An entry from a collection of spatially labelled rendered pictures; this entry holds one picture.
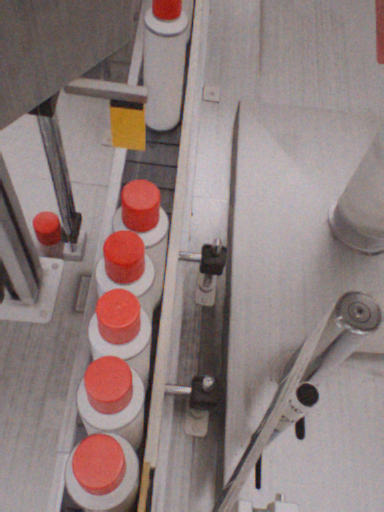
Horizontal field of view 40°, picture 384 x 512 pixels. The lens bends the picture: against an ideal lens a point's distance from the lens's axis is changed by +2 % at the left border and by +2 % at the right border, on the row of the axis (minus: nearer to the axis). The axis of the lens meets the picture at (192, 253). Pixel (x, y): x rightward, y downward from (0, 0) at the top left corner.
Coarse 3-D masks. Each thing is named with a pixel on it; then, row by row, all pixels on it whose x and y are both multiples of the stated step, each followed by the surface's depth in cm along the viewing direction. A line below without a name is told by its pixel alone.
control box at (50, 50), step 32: (0, 0) 17; (32, 0) 18; (64, 0) 19; (96, 0) 20; (128, 0) 22; (0, 32) 17; (32, 32) 18; (64, 32) 20; (96, 32) 21; (128, 32) 23; (0, 64) 18; (32, 64) 19; (64, 64) 21; (0, 96) 19; (32, 96) 20; (0, 128) 20
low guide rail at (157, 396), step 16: (192, 32) 80; (192, 48) 78; (192, 64) 76; (192, 80) 75; (192, 96) 73; (176, 192) 65; (176, 208) 64; (176, 224) 63; (176, 240) 62; (176, 256) 61; (160, 320) 57; (160, 336) 56; (160, 352) 55; (160, 368) 54; (160, 384) 53; (160, 400) 53; (160, 416) 52
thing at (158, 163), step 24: (192, 24) 86; (144, 144) 73; (168, 144) 74; (144, 168) 71; (168, 168) 71; (120, 192) 69; (168, 192) 69; (168, 216) 68; (168, 240) 66; (144, 408) 56; (144, 432) 54; (144, 456) 53; (72, 504) 51
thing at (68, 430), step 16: (144, 0) 75; (112, 176) 60; (112, 192) 59; (112, 208) 58; (96, 256) 55; (96, 288) 53; (96, 304) 52; (80, 336) 50; (80, 352) 50; (80, 368) 49; (64, 416) 47; (64, 432) 46; (64, 448) 45
